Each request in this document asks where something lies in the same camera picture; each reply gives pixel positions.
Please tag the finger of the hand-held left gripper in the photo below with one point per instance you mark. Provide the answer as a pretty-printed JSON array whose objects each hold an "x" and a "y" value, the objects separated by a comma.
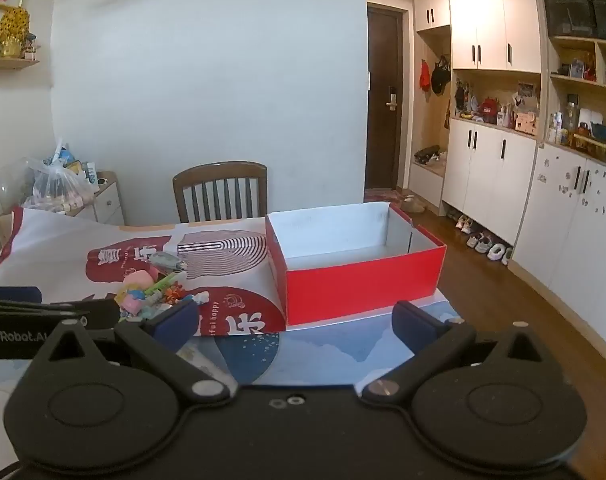
[
  {"x": 33, "y": 315},
  {"x": 8, "y": 294}
]

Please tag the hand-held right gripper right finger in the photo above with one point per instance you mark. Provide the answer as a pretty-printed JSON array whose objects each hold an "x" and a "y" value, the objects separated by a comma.
[{"x": 413, "y": 322}]

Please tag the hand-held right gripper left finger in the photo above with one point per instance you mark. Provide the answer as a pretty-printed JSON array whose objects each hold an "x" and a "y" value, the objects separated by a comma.
[{"x": 175, "y": 322}]

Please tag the pile of small colourful toys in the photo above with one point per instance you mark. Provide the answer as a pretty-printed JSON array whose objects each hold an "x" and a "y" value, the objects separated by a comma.
[{"x": 153, "y": 290}]

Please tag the red cardboard box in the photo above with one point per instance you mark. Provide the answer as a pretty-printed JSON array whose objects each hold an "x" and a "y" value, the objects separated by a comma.
[{"x": 363, "y": 280}]

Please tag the red and white printed tablecloth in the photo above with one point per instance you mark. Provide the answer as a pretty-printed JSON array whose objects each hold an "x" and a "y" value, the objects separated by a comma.
[{"x": 58, "y": 240}]

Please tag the blue printed table mat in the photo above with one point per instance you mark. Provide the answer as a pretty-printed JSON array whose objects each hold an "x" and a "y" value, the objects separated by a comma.
[{"x": 323, "y": 355}]

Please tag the grey and white shoes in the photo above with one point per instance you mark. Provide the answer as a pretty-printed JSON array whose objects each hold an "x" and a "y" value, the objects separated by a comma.
[{"x": 479, "y": 243}]

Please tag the pink small shoes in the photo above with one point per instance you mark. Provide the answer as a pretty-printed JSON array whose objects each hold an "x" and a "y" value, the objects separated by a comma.
[{"x": 464, "y": 224}]

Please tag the beige slippers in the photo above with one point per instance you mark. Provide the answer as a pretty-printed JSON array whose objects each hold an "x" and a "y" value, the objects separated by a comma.
[{"x": 413, "y": 205}]

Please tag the clear plastic bag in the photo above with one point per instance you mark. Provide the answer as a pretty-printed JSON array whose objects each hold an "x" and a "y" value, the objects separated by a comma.
[{"x": 58, "y": 187}]

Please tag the patterned door mat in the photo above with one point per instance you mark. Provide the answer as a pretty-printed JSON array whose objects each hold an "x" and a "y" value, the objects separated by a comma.
[{"x": 380, "y": 196}]

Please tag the small white drawer cabinet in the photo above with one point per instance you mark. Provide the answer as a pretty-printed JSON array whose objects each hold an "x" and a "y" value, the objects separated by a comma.
[{"x": 108, "y": 205}]

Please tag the brown wooden chair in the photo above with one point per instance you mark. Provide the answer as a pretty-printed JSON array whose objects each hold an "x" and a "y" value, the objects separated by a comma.
[{"x": 218, "y": 185}]

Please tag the black shoes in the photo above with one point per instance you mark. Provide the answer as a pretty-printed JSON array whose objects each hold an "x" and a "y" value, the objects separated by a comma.
[{"x": 428, "y": 155}]

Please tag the white entry cabinet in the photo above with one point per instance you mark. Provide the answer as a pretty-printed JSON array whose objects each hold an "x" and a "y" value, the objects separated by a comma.
[{"x": 483, "y": 165}]

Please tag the white shelving unit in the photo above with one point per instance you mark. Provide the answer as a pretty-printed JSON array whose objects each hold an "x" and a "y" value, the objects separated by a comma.
[{"x": 558, "y": 220}]

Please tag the red bag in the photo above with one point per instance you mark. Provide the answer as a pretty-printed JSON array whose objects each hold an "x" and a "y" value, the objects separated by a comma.
[{"x": 489, "y": 110}]

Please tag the silver door lock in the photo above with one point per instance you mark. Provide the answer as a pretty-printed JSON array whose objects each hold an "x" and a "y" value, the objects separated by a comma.
[{"x": 391, "y": 97}]

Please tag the black hanging bag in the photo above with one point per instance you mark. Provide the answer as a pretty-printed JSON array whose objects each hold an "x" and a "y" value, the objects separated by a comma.
[{"x": 440, "y": 77}]

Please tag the small figurine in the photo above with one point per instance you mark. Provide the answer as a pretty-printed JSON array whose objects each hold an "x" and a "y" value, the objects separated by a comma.
[{"x": 30, "y": 47}]

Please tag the clear water bottle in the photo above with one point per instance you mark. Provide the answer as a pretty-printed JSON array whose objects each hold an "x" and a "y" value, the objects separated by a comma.
[{"x": 572, "y": 115}]

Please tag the gold flower ornament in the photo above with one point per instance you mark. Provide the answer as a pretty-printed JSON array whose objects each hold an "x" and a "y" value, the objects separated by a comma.
[{"x": 12, "y": 30}]

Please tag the dark brown door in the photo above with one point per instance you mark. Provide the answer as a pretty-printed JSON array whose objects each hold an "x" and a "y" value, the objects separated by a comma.
[{"x": 383, "y": 50}]

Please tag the wooden wall shelf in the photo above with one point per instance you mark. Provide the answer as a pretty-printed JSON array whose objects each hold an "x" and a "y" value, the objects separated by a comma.
[{"x": 8, "y": 63}]

